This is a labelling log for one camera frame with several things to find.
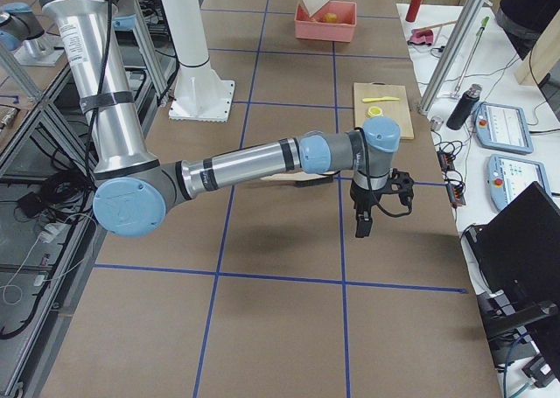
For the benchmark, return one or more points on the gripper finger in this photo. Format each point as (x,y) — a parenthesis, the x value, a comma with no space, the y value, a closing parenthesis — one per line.
(364,224)

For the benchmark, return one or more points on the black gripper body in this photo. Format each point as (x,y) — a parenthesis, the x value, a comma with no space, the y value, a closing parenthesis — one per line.
(361,197)

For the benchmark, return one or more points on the beige hand brush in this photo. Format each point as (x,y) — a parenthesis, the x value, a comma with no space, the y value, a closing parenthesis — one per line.
(300,179)

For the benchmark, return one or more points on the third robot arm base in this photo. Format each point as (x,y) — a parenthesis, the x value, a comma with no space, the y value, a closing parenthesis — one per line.
(25,37)

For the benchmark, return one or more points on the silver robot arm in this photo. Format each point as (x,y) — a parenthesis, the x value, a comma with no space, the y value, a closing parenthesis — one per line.
(135,191)

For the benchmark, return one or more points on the pink plastic bin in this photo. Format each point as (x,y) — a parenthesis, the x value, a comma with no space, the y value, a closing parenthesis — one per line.
(342,32)

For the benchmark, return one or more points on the small metal cup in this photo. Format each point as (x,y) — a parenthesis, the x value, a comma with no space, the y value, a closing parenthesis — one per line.
(436,123)

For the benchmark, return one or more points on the yellow lemon slice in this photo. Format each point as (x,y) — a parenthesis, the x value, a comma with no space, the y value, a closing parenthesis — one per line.
(374,111)

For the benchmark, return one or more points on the yellow plastic knife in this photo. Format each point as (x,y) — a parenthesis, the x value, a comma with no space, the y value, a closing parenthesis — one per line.
(380,99)

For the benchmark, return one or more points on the bamboo cutting board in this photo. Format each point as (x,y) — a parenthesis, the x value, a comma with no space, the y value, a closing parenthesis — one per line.
(399,111)

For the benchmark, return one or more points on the black water bottle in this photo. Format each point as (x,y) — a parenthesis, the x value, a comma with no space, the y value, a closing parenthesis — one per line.
(464,107)

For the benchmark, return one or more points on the metal reacher grabber stick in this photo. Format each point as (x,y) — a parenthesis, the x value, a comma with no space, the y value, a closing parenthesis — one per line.
(454,94)

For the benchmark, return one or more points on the near teach pendant tablet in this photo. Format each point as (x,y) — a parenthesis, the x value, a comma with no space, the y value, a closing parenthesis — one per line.
(508,176)

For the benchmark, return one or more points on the teach pendant tablet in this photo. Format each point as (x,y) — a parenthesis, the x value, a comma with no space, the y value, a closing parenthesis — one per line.
(502,127)
(508,176)

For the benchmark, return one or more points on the far teach pendant tablet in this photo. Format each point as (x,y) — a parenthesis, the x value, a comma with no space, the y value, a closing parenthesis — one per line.
(502,127)

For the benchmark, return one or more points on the black monitor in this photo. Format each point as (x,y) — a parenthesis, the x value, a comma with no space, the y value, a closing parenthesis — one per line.
(518,253)

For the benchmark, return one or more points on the pink cloth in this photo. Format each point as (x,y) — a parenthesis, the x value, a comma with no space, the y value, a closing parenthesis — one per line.
(421,36)

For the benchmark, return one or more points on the wooden stick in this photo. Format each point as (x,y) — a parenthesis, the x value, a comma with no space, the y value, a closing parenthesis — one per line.
(433,26)

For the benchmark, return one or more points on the brown toy potato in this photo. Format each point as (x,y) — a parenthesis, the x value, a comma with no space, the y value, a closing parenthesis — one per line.
(330,18)

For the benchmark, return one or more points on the red water bottle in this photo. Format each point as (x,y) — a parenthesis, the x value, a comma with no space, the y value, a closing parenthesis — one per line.
(412,11)

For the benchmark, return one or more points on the aluminium frame post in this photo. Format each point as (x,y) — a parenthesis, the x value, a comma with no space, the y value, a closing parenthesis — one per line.
(466,17)

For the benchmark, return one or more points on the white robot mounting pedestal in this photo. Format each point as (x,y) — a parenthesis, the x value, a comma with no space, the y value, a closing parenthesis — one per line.
(199,93)

